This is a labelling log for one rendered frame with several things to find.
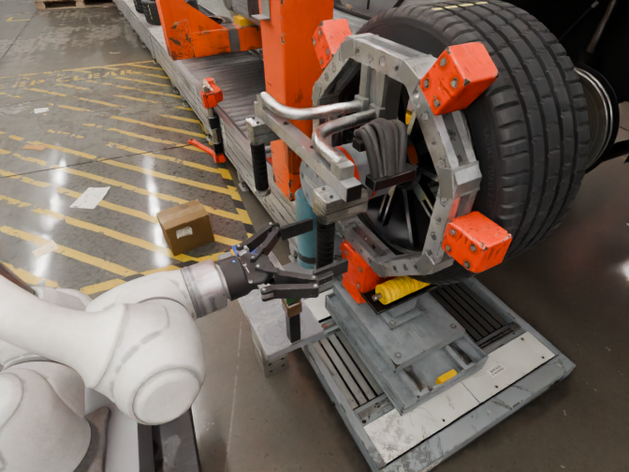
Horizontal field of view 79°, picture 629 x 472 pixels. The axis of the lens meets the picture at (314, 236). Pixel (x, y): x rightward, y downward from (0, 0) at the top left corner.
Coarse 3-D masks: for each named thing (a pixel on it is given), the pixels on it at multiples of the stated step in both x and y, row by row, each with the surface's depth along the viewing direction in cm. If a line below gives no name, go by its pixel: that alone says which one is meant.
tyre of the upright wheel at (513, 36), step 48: (480, 0) 80; (432, 48) 72; (528, 48) 69; (480, 96) 66; (528, 96) 66; (576, 96) 71; (480, 144) 69; (528, 144) 67; (576, 144) 72; (480, 192) 72; (528, 192) 70; (576, 192) 77; (528, 240) 80
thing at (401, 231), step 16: (352, 80) 99; (352, 96) 104; (400, 96) 89; (400, 112) 90; (352, 128) 112; (416, 128) 88; (416, 144) 88; (416, 176) 97; (432, 176) 86; (400, 192) 120; (416, 192) 93; (368, 208) 115; (384, 208) 109; (400, 208) 117; (416, 208) 118; (432, 208) 89; (384, 224) 111; (400, 224) 113; (416, 224) 100; (384, 240) 109; (400, 240) 107; (416, 240) 101
